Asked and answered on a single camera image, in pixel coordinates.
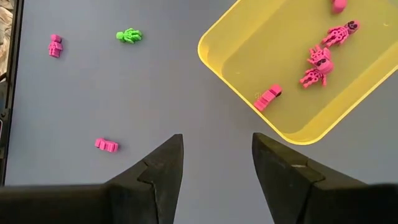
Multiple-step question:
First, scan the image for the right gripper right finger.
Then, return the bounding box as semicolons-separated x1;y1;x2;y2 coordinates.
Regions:
252;133;366;224

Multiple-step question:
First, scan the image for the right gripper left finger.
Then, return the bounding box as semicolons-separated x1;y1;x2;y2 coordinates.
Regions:
107;134;184;224

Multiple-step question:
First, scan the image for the yellow plastic tray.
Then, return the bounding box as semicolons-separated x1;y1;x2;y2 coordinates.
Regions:
197;0;398;146

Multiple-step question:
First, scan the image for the green skeleton figure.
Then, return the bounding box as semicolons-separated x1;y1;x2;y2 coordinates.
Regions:
116;27;144;45

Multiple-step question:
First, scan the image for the black aluminium table frame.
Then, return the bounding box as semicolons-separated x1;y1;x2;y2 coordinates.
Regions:
0;0;25;187

